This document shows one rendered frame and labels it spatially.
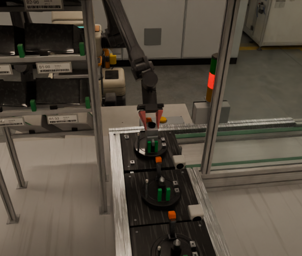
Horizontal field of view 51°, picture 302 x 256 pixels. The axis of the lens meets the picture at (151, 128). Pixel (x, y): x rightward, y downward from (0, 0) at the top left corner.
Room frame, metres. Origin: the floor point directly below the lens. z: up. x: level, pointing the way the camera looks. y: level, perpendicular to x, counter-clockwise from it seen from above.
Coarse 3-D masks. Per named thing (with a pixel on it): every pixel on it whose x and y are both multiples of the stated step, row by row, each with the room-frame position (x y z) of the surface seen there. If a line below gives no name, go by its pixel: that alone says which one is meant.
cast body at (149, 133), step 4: (148, 124) 1.01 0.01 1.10; (152, 124) 1.01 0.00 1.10; (156, 124) 1.03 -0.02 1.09; (148, 128) 1.00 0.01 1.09; (152, 128) 1.00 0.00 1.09; (156, 128) 1.00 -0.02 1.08; (148, 132) 0.99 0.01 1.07; (152, 132) 0.99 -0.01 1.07; (156, 132) 0.99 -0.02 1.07; (148, 136) 0.99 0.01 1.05; (152, 136) 0.99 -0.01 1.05; (156, 136) 0.99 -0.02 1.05; (148, 140) 0.99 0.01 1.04; (152, 140) 0.98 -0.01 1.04; (156, 140) 0.99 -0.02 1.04; (152, 144) 0.97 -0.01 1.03
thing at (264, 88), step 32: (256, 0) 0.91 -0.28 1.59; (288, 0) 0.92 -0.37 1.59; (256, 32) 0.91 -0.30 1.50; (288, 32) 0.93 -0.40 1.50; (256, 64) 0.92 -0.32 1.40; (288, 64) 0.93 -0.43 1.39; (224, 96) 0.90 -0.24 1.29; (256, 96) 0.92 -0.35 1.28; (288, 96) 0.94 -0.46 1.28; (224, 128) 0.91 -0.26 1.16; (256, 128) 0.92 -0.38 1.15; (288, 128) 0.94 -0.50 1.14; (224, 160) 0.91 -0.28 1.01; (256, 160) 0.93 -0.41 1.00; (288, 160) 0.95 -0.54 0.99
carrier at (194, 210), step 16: (128, 176) 0.85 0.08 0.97; (144, 176) 0.85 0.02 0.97; (176, 176) 0.86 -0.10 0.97; (128, 192) 0.77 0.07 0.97; (144, 192) 0.76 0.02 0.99; (160, 192) 0.72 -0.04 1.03; (176, 192) 0.75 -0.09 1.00; (192, 192) 0.78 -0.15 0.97; (128, 208) 0.70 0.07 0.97; (144, 208) 0.70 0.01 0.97; (160, 208) 0.70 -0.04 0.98; (176, 208) 0.71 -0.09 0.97; (192, 208) 0.69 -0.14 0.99; (144, 224) 0.64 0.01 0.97; (160, 224) 0.65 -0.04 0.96
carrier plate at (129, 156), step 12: (144, 132) 1.13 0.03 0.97; (168, 132) 1.14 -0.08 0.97; (132, 144) 1.04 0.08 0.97; (168, 144) 1.05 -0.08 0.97; (132, 156) 0.97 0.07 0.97; (168, 156) 0.97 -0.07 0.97; (132, 168) 0.90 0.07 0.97; (144, 168) 0.90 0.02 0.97; (156, 168) 0.90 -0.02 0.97; (168, 168) 0.91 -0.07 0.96
